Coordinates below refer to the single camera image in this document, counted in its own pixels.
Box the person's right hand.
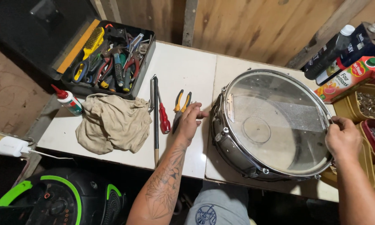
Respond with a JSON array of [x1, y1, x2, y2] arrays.
[[325, 116, 363, 162]]

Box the person's left hand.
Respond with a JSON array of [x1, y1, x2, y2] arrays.
[[177, 102, 209, 144]]

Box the chrome snare drum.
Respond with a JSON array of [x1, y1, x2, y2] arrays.
[[209, 68, 335, 183]]

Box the yellow bin of metal hardware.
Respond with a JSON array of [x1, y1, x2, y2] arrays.
[[333, 83, 375, 123]]

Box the chrome wrench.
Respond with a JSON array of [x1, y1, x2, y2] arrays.
[[148, 74, 157, 114]]

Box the red fruit juice carton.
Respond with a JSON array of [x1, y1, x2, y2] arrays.
[[314, 56, 375, 104]]

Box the beige cloth rag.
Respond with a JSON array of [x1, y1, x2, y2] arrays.
[[75, 93, 153, 155]]

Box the dark bottle with white cap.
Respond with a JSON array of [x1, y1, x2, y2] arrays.
[[303, 24, 356, 81]]

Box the grey shorts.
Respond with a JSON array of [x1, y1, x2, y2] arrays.
[[184, 184, 250, 225]]

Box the black metal toolbox with tools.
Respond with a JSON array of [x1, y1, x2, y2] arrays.
[[0, 0, 157, 101]]

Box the dark blue drink carton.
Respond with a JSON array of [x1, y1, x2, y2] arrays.
[[315, 21, 375, 87]]

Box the white glue bottle red cap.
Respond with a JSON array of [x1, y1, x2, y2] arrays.
[[51, 84, 84, 117]]

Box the yellow wooden strip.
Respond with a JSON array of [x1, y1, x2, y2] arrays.
[[56, 19, 101, 74]]

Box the black and green speaker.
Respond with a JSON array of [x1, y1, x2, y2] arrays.
[[0, 168, 126, 225]]

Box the white charger plug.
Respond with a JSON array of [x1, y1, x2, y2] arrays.
[[0, 136, 31, 158]]

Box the orange handled pliers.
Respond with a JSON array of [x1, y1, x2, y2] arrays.
[[171, 89, 193, 134]]

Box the red handled screwdriver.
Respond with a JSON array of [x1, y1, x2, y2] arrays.
[[157, 89, 172, 135]]

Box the long black rod wooden handle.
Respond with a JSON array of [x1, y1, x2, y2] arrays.
[[152, 75, 160, 168]]

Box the red handled pliers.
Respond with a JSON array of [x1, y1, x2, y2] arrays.
[[123, 52, 143, 82], [92, 56, 113, 87]]

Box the blue handled screwdriver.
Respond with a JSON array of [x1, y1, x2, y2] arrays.
[[113, 52, 126, 88]]

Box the blue and yellow handled snips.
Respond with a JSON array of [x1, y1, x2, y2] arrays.
[[71, 57, 91, 84]]

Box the yellow wire brush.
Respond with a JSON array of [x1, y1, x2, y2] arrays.
[[82, 26, 105, 61]]

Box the white charger cable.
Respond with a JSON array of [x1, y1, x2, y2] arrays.
[[27, 149, 74, 160]]

